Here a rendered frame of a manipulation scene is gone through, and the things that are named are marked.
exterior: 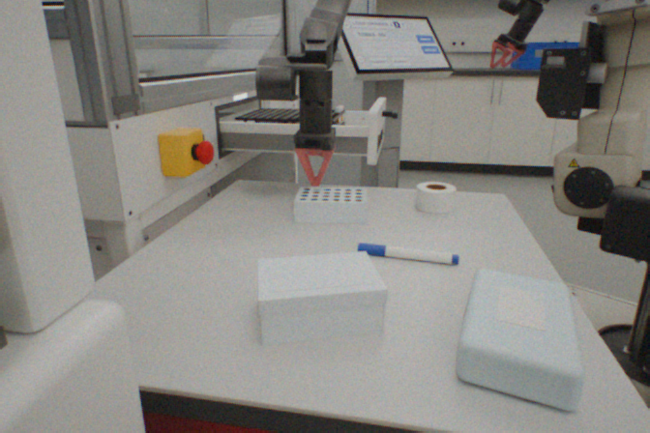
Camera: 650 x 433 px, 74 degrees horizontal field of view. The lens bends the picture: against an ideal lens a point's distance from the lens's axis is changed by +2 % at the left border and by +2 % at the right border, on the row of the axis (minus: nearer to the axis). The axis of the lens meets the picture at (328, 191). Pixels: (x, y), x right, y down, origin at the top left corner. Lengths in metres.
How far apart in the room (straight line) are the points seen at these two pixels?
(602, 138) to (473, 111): 2.83
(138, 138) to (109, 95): 0.08
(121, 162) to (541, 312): 0.55
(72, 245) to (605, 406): 0.41
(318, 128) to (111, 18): 0.33
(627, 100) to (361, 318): 0.91
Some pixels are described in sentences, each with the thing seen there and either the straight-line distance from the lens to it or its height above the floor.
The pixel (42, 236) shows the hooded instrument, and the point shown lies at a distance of 0.24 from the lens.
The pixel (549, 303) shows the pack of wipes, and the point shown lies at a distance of 0.48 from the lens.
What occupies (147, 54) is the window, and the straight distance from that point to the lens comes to 0.77.
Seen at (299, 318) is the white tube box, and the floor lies 0.79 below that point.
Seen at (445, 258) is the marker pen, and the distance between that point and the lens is 0.61.
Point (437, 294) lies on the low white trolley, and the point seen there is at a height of 0.76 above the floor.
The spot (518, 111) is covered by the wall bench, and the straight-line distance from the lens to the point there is 4.03.
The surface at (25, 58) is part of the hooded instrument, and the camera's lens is 0.24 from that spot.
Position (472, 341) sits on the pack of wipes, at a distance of 0.40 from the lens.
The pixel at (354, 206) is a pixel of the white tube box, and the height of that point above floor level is 0.79.
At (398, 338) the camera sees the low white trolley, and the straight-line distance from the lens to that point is 0.46.
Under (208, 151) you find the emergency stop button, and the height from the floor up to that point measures 0.88.
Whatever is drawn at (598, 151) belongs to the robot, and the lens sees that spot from 1.19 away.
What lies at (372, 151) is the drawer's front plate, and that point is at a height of 0.85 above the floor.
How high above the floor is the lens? 1.03
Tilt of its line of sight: 18 degrees down
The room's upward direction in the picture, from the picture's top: straight up
